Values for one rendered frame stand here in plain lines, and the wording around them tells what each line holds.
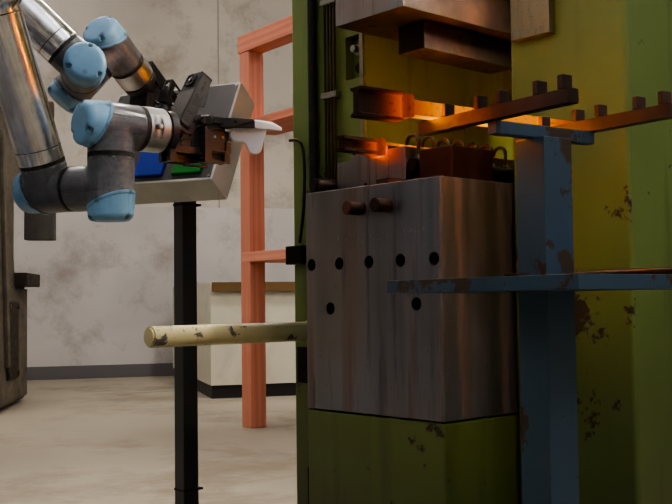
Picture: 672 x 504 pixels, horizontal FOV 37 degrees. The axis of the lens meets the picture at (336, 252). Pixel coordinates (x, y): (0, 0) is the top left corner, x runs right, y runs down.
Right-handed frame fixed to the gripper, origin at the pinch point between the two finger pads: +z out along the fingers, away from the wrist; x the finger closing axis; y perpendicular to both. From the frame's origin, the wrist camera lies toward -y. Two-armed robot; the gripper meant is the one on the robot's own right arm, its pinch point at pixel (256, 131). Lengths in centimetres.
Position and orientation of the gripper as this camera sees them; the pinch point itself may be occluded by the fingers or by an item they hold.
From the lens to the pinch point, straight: 186.8
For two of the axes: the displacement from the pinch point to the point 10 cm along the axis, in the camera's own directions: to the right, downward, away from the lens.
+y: 0.1, 10.0, -0.5
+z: 7.4, 0.2, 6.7
